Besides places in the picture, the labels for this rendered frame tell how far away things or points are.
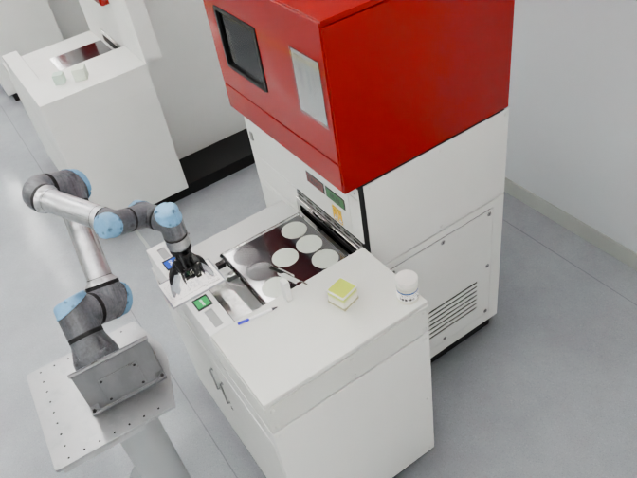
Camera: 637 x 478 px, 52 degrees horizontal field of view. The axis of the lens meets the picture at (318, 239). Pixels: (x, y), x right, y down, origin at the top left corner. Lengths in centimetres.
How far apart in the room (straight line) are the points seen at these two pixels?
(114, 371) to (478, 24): 160
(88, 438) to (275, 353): 65
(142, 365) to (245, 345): 35
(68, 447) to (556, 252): 258
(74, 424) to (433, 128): 153
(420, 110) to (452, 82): 15
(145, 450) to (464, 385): 142
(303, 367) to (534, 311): 168
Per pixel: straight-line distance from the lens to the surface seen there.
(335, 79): 193
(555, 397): 312
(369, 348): 207
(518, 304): 344
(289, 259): 243
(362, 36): 194
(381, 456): 260
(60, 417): 237
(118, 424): 226
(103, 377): 221
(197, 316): 225
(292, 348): 206
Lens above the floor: 255
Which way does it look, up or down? 41 degrees down
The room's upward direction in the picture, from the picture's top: 11 degrees counter-clockwise
